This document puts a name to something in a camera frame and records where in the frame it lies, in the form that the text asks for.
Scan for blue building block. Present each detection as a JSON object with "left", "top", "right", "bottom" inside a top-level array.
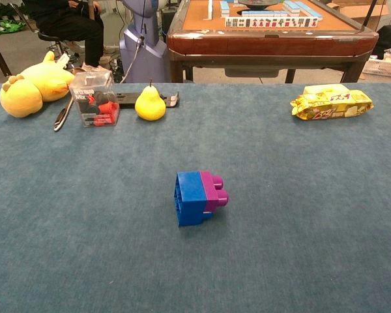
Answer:
[{"left": 175, "top": 171, "right": 213, "bottom": 228}]

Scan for purple building block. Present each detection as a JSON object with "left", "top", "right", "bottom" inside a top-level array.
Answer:
[{"left": 200, "top": 170, "right": 230, "bottom": 213}]

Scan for blue purple robot base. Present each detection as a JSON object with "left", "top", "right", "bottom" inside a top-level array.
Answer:
[{"left": 119, "top": 0, "right": 170, "bottom": 84}]

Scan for yellow toy pear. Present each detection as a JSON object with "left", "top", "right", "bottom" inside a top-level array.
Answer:
[{"left": 134, "top": 79, "right": 167, "bottom": 122}]

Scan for blue felt table cover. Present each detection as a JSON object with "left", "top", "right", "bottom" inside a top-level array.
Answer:
[{"left": 0, "top": 82, "right": 391, "bottom": 313}]

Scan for clear plastic box, red contents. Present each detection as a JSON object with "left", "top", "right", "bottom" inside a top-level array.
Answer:
[{"left": 68, "top": 70, "right": 121, "bottom": 128}]

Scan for brown mahjong table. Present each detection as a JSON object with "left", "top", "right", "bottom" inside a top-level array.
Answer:
[{"left": 166, "top": 0, "right": 380, "bottom": 84}]

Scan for yellow snack packet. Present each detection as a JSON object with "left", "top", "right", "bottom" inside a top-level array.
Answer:
[{"left": 289, "top": 89, "right": 375, "bottom": 121}]

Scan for white faced mahjong tile row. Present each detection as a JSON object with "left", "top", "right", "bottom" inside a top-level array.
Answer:
[{"left": 224, "top": 16, "right": 319, "bottom": 29}]

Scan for black round dice dome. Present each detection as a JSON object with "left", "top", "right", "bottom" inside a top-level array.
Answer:
[{"left": 237, "top": 0, "right": 283, "bottom": 8}]

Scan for yellow plush toy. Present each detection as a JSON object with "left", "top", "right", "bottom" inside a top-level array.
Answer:
[{"left": 0, "top": 50, "right": 76, "bottom": 119}]

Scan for seated person in black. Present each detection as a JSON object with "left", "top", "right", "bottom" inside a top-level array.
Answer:
[{"left": 22, "top": 0, "right": 105, "bottom": 69}]

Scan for black stool with chrome legs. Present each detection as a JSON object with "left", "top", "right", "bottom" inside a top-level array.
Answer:
[{"left": 35, "top": 31, "right": 73, "bottom": 63}]

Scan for white plastic basket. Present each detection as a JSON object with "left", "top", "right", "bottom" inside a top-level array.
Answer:
[{"left": 361, "top": 57, "right": 391, "bottom": 79}]

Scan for cardboard box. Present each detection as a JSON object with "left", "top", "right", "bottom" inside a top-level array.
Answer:
[{"left": 325, "top": 0, "right": 391, "bottom": 32}]

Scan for black tripod stand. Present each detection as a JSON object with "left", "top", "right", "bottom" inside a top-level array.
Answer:
[{"left": 359, "top": 0, "right": 378, "bottom": 33}]

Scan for green crumpled material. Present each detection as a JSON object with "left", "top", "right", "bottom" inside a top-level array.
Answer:
[{"left": 0, "top": 6, "right": 24, "bottom": 36}]

